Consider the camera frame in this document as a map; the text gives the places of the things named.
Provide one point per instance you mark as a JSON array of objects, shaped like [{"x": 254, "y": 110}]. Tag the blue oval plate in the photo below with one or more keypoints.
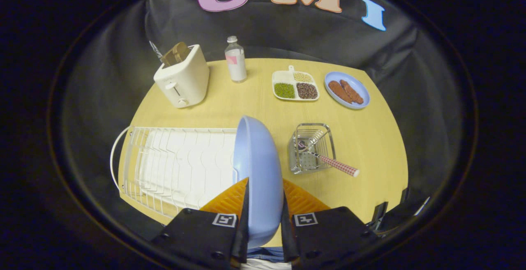
[{"x": 361, "y": 87}]

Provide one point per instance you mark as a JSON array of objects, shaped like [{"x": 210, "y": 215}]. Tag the white divided tray with beans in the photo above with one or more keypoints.
[{"x": 295, "y": 86}]

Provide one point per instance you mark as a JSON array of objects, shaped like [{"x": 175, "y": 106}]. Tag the cream white toaster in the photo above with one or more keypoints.
[{"x": 185, "y": 79}]

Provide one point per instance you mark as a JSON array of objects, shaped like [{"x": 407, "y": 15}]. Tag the brown sausage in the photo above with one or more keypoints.
[
  {"x": 339, "y": 91},
  {"x": 351, "y": 91}
]

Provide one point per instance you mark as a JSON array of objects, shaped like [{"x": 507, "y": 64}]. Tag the clear bottle with pink label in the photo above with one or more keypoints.
[{"x": 236, "y": 62}]

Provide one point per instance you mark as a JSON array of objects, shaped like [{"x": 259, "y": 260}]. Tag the light blue plate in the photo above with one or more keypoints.
[{"x": 259, "y": 179}]

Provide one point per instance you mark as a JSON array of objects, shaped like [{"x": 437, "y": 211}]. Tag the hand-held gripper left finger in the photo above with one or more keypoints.
[{"x": 197, "y": 233}]

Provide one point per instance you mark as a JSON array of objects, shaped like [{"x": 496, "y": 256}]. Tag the brown toast slice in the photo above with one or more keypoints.
[{"x": 175, "y": 54}]

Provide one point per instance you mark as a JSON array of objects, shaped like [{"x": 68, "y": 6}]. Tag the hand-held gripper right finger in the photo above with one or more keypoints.
[{"x": 328, "y": 233}]

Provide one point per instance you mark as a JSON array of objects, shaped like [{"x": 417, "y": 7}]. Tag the black backdrop cloth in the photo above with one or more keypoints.
[{"x": 123, "y": 77}]

